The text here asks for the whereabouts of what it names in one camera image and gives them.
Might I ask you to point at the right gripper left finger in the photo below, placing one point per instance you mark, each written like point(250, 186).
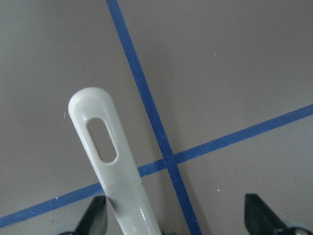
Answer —
point(95, 218)

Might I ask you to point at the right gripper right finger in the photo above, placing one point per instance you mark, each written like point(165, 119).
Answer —
point(259, 218)

